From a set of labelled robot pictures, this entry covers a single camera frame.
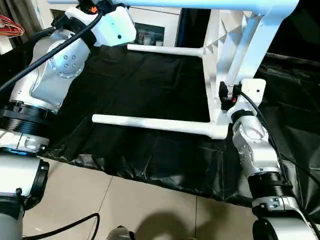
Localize white plastic table top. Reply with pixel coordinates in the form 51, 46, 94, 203
202, 0, 302, 140

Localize white plastic table leg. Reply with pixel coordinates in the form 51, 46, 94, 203
126, 43, 207, 57
47, 0, 282, 12
91, 113, 229, 141

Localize white cabinet with glass doors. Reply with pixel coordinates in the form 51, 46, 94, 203
30, 0, 184, 49

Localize black work mat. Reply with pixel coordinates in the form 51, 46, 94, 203
0, 42, 320, 209

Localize dark left robot foot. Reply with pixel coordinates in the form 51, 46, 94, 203
107, 226, 134, 240

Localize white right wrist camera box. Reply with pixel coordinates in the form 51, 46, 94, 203
238, 78, 267, 119

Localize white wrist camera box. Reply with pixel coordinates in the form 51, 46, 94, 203
238, 78, 267, 119
65, 6, 137, 47

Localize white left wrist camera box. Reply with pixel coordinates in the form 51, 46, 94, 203
65, 6, 137, 47

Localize red wire coil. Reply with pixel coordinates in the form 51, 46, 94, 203
0, 14, 25, 39

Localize black floor cables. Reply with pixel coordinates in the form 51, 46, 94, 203
22, 212, 101, 240

